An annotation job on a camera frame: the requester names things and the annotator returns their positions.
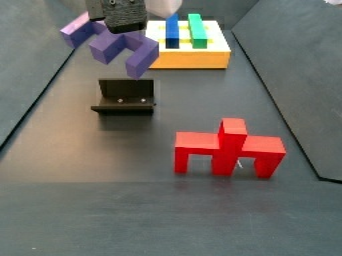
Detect purple cross-shaped block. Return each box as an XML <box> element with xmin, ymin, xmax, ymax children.
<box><xmin>61</xmin><ymin>12</ymin><xmax>160</xmax><ymax>80</ymax></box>

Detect green bar block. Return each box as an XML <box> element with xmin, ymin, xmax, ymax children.
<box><xmin>188</xmin><ymin>13</ymin><xmax>208</xmax><ymax>49</ymax></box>

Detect blue bar block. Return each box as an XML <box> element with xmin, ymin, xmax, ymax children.
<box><xmin>166</xmin><ymin>14</ymin><xmax>180</xmax><ymax>49</ymax></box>

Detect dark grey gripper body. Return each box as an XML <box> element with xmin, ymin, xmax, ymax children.
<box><xmin>85</xmin><ymin>0</ymin><xmax>148</xmax><ymax>34</ymax></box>

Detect black angle fixture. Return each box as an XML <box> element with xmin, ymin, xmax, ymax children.
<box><xmin>91</xmin><ymin>79</ymin><xmax>156</xmax><ymax>113</ymax></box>

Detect yellow slotted board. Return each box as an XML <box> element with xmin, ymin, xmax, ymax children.
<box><xmin>146</xmin><ymin>20</ymin><xmax>232</xmax><ymax>69</ymax></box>

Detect red cross-shaped block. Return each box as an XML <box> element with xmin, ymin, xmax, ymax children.
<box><xmin>174</xmin><ymin>118</ymin><xmax>286</xmax><ymax>179</ymax></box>

